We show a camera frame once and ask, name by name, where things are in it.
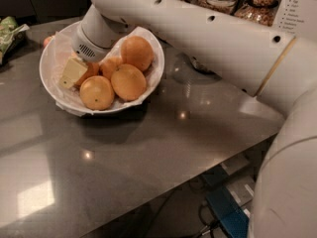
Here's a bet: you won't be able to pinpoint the blue box on floor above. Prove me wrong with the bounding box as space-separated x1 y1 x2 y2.
206 186 249 238

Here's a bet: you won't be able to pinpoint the red apple behind bowl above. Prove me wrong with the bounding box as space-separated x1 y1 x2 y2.
43 36 54 48

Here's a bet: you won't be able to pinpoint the allergen information sign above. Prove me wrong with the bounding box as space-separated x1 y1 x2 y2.
273 0 317 41

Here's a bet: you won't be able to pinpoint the glass jar golden cereal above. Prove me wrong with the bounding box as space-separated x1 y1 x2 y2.
235 0 278 27

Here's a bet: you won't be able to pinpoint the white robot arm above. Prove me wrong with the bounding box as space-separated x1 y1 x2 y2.
72 0 317 238

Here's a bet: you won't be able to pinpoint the clear plastic bowl liner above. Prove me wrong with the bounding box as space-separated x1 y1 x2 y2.
52 26 160 117

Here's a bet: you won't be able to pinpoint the white bowl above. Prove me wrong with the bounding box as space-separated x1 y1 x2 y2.
39 20 165 116

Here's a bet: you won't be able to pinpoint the orange front in bowl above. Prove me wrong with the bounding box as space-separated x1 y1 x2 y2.
79 75 115 110

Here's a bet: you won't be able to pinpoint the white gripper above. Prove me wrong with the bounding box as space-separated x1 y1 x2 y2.
58 22 109 89

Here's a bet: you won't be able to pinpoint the grey metal floor plates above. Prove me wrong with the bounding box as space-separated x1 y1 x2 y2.
220 155 255 217

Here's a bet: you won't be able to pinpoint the small orange in middle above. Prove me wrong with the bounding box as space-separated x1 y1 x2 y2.
99 56 123 79

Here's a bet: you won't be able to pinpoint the green snack packet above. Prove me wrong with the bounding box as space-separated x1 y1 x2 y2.
0 16 30 65

